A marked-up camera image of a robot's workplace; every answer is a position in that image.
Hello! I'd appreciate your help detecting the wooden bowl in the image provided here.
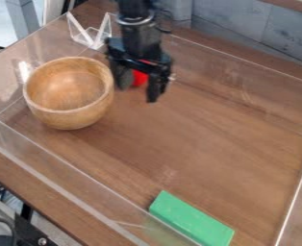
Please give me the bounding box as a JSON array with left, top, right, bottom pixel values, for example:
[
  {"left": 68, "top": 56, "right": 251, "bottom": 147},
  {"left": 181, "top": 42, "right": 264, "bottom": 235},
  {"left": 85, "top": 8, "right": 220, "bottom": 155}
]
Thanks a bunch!
[{"left": 22, "top": 57, "right": 114, "bottom": 130}]

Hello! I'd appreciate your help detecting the clear acrylic tray enclosure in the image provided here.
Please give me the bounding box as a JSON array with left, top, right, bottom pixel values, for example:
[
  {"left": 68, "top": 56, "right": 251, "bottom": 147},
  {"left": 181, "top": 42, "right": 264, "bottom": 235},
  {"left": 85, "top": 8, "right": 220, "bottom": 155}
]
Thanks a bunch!
[{"left": 0, "top": 20, "right": 302, "bottom": 246}]

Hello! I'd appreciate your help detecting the black metal table bracket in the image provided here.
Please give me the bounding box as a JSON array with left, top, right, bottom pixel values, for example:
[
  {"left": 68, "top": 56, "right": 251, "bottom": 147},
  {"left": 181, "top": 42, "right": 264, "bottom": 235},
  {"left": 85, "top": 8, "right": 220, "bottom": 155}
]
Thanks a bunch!
[{"left": 14, "top": 205, "right": 58, "bottom": 246}]

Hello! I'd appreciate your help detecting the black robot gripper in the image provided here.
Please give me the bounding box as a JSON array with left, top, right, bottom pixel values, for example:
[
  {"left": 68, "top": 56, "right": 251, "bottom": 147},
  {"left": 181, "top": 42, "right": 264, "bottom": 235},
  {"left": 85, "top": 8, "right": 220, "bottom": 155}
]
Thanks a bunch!
[{"left": 106, "top": 37, "right": 172, "bottom": 103}]

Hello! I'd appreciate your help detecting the black cable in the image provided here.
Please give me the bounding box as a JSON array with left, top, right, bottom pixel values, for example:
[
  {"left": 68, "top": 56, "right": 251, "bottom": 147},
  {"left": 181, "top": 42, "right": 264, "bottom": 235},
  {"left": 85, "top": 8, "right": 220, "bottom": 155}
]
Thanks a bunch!
[{"left": 0, "top": 216, "right": 18, "bottom": 246}]

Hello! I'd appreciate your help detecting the red plush strawberry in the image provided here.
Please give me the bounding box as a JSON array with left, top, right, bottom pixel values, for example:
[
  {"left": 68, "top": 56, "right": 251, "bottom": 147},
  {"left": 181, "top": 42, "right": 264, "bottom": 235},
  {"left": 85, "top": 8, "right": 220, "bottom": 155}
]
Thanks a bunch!
[{"left": 132, "top": 68, "right": 149, "bottom": 87}]

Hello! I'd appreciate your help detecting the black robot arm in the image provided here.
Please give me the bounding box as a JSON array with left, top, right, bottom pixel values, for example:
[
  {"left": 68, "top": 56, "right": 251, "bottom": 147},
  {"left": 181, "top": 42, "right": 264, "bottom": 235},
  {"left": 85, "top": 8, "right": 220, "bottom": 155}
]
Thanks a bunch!
[{"left": 105, "top": 0, "right": 173, "bottom": 103}]

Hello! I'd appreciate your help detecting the green rectangular block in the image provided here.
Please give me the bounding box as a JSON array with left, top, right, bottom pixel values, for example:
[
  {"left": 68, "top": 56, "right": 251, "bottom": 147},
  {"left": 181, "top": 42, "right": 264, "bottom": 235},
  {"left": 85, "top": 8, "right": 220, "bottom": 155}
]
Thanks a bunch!
[{"left": 149, "top": 190, "right": 235, "bottom": 246}]

